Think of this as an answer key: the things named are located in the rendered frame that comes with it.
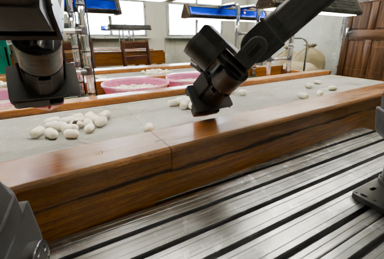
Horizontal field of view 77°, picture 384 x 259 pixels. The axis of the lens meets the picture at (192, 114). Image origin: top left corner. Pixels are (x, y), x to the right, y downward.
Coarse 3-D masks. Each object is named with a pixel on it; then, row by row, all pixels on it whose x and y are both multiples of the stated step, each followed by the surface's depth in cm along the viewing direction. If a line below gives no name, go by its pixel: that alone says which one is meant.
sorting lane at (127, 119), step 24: (240, 96) 87; (264, 96) 87; (288, 96) 87; (312, 96) 87; (0, 120) 62; (24, 120) 62; (120, 120) 62; (144, 120) 62; (168, 120) 62; (192, 120) 62; (0, 144) 48; (24, 144) 48; (48, 144) 48; (72, 144) 48
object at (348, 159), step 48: (336, 144) 67; (240, 192) 45; (288, 192) 45; (336, 192) 45; (96, 240) 34; (144, 240) 34; (192, 240) 34; (240, 240) 34; (288, 240) 34; (336, 240) 34
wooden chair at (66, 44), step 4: (64, 44) 268; (68, 44) 269; (80, 44) 274; (92, 44) 278; (64, 48) 269; (68, 48) 270; (80, 48) 275; (92, 48) 278; (92, 52) 279; (68, 60) 273; (72, 60) 274; (80, 60) 278
